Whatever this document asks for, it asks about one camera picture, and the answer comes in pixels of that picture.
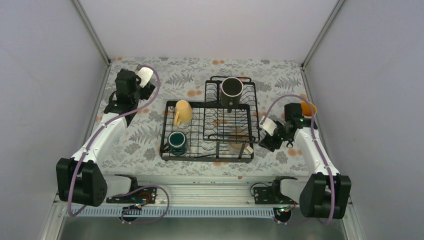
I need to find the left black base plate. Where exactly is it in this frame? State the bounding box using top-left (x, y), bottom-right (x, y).
top-left (105, 187), bottom-right (157, 205)

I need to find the left aluminium frame post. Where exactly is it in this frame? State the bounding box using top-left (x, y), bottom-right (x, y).
top-left (71, 0), bottom-right (111, 65)

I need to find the right aluminium frame post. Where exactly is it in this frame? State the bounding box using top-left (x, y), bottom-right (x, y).
top-left (301, 0), bottom-right (346, 71)

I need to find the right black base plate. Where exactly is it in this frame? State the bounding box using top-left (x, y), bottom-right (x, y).
top-left (253, 186), bottom-right (296, 205)

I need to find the black mug white rim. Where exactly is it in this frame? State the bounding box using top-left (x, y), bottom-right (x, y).
top-left (219, 77), bottom-right (244, 113)

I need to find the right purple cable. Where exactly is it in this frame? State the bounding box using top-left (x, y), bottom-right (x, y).
top-left (260, 94), bottom-right (336, 226)

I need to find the grey slotted cable duct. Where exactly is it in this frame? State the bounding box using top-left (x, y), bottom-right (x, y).
top-left (78, 206), bottom-right (275, 218)

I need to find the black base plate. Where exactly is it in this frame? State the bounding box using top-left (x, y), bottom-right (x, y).
top-left (105, 187), bottom-right (157, 205)
top-left (253, 186), bottom-right (296, 205)

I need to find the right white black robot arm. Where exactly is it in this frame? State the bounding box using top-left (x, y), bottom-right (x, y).
top-left (258, 103), bottom-right (352, 220)

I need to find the floral patterned tablecloth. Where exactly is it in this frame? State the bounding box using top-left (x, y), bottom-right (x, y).
top-left (95, 57), bottom-right (308, 179)

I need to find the black wire dish rack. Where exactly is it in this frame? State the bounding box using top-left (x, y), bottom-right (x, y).
top-left (159, 76), bottom-right (261, 163)

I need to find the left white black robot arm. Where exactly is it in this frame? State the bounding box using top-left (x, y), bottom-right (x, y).
top-left (56, 65), bottom-right (160, 207)

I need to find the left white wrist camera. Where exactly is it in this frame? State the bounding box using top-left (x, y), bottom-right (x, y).
top-left (136, 67), bottom-right (154, 88)

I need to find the aluminium mounting rail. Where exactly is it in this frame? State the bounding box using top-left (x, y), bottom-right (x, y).
top-left (92, 181), bottom-right (295, 208)

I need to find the dark green mug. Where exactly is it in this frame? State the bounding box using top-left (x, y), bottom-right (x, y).
top-left (161, 131), bottom-right (188, 156)

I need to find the aluminium frame post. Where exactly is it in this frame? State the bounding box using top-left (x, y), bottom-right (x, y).
top-left (71, 0), bottom-right (111, 65)
top-left (301, 0), bottom-right (346, 71)

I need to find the yellow mug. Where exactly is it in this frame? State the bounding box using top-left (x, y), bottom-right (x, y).
top-left (173, 100), bottom-right (193, 126)

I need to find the white mug orange interior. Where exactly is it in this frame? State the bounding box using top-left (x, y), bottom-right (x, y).
top-left (300, 101), bottom-right (317, 118)

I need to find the beige cream mug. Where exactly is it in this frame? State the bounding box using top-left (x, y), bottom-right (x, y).
top-left (227, 136), bottom-right (254, 155)

